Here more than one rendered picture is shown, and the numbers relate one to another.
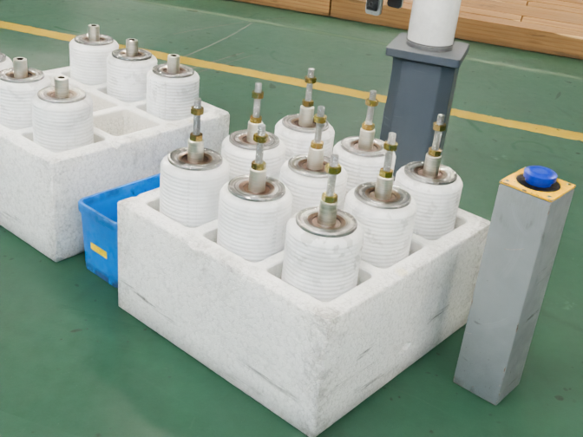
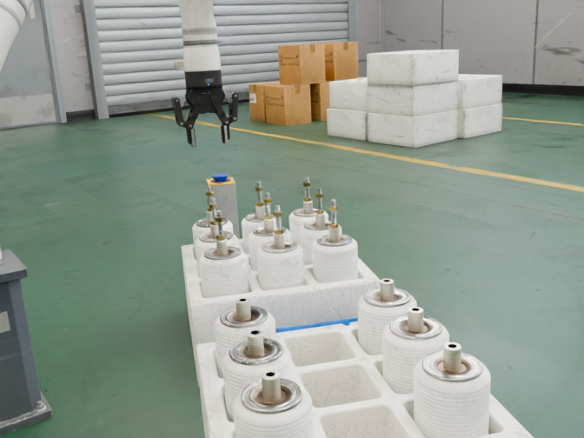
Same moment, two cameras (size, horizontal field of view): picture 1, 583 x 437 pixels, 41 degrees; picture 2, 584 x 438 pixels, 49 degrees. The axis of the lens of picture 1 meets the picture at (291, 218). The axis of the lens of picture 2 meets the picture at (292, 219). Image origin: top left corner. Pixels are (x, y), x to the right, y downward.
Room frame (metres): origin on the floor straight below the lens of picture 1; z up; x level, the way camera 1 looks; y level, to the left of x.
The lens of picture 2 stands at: (2.04, 0.89, 0.67)
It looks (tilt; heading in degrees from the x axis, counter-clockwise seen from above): 16 degrees down; 220
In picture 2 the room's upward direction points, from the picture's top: 3 degrees counter-clockwise
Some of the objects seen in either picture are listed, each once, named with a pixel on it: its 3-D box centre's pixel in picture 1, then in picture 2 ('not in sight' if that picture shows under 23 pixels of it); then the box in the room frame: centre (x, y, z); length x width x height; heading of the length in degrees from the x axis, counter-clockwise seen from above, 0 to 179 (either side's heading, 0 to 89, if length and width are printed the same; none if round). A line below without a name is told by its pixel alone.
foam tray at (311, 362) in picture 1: (303, 264); (273, 297); (1.02, -0.02, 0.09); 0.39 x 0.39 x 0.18; 51
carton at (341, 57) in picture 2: not in sight; (335, 61); (-2.40, -2.27, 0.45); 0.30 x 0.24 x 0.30; 72
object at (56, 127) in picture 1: (64, 147); (387, 348); (1.20, 0.39, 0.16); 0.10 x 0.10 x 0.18
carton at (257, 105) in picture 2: not in sight; (271, 101); (-2.04, -2.68, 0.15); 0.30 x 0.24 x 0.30; 163
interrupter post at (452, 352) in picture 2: not in sight; (452, 357); (1.35, 0.57, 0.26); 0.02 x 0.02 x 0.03
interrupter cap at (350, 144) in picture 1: (365, 146); (215, 236); (1.12, -0.10, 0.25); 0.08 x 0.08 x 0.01
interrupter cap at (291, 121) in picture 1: (305, 123); (222, 253); (1.19, -0.01, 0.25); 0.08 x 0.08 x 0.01
